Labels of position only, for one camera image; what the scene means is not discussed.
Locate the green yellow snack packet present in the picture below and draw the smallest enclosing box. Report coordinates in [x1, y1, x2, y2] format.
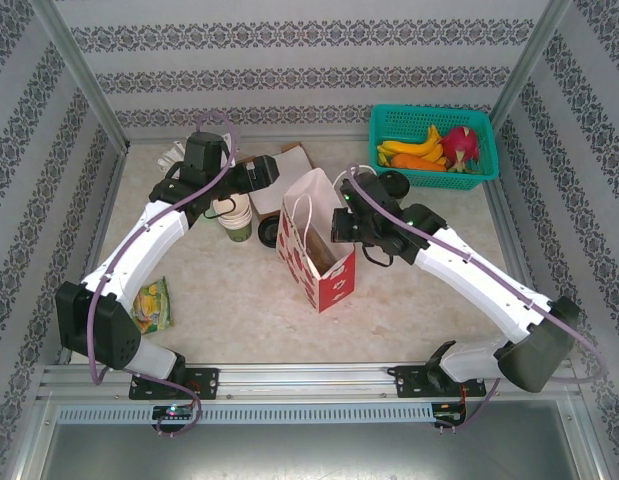
[130, 277, 175, 334]

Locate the yellow banana bunch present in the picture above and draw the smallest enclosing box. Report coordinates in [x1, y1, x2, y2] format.
[377, 124, 446, 169]

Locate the aluminium table edge rail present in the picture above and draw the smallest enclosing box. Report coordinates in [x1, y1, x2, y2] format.
[128, 133, 373, 146]

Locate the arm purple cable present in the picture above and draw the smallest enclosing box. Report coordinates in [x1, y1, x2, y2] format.
[348, 172, 609, 431]
[88, 110, 238, 439]

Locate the pink dragon fruit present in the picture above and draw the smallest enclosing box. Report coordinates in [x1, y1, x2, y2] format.
[440, 125, 483, 174]

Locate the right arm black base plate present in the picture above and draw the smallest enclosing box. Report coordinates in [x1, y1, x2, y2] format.
[393, 363, 488, 399]

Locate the brown cardboard napkin tray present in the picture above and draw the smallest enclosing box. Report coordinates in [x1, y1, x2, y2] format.
[238, 142, 321, 221]

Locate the grey slotted cable duct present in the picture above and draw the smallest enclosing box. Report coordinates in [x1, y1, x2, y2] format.
[56, 403, 435, 425]

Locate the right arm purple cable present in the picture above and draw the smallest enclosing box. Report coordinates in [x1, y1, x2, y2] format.
[348, 172, 609, 431]

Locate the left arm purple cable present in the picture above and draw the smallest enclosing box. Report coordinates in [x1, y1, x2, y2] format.
[88, 110, 238, 439]

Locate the aluminium mounting rail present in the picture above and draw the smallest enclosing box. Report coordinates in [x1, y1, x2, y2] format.
[36, 362, 585, 401]

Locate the teal plastic basket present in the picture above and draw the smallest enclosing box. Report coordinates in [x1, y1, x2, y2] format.
[367, 103, 500, 194]

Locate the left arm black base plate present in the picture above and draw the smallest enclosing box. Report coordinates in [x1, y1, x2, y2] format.
[128, 367, 220, 401]

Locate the orange carrot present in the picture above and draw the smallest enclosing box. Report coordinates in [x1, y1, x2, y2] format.
[391, 153, 443, 174]

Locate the red white paper gift bag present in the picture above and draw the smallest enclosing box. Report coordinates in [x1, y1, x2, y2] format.
[277, 164, 378, 315]

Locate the aluminium frame post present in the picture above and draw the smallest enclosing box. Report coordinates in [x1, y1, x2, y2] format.
[26, 0, 131, 151]
[486, 0, 575, 131]

